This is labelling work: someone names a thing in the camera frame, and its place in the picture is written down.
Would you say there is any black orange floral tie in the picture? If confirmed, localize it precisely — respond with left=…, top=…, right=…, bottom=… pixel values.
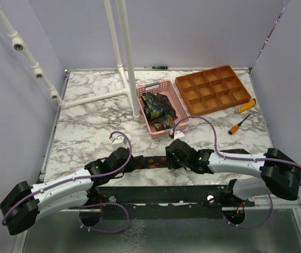
left=131, top=149, right=249, bottom=170

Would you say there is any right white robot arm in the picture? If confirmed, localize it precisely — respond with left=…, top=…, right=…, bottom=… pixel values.
left=166, top=139, right=301, bottom=206

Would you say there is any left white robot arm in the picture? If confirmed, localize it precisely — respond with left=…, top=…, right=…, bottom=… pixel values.
left=0, top=148, right=132, bottom=235

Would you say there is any dark orange patterned tie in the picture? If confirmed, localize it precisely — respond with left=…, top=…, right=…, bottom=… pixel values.
left=152, top=93, right=177, bottom=131

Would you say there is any blue yellow floral tie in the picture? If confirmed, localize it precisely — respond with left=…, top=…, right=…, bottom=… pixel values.
left=141, top=92, right=165, bottom=122

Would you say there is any brown compartment tray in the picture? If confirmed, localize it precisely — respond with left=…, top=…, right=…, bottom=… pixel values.
left=175, top=65, right=252, bottom=116

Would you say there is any pink perforated plastic basket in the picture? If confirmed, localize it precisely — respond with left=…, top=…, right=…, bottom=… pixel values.
left=136, top=80, right=188, bottom=139

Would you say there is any orange box cutter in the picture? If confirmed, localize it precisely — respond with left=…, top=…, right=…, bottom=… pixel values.
left=235, top=98, right=256, bottom=114

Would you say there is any small black green device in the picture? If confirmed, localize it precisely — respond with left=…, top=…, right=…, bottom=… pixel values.
left=152, top=65, right=168, bottom=70

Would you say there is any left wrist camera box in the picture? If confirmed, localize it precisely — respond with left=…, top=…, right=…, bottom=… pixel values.
left=112, top=135, right=127, bottom=150

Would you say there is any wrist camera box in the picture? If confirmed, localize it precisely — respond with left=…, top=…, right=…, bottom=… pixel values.
left=169, top=130, right=185, bottom=140
left=112, top=135, right=127, bottom=150

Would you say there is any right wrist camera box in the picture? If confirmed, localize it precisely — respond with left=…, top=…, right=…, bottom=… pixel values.
left=169, top=130, right=185, bottom=140

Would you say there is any black metal base rail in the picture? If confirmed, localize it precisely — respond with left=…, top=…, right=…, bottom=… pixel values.
left=34, top=172, right=256, bottom=221

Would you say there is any orange handle screwdriver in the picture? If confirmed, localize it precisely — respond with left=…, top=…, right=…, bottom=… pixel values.
left=228, top=114, right=250, bottom=135

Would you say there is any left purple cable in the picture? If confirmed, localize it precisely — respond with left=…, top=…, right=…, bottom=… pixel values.
left=1, top=131, right=132, bottom=235

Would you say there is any white pvc pipe frame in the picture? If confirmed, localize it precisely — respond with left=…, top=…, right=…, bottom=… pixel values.
left=0, top=0, right=143, bottom=121

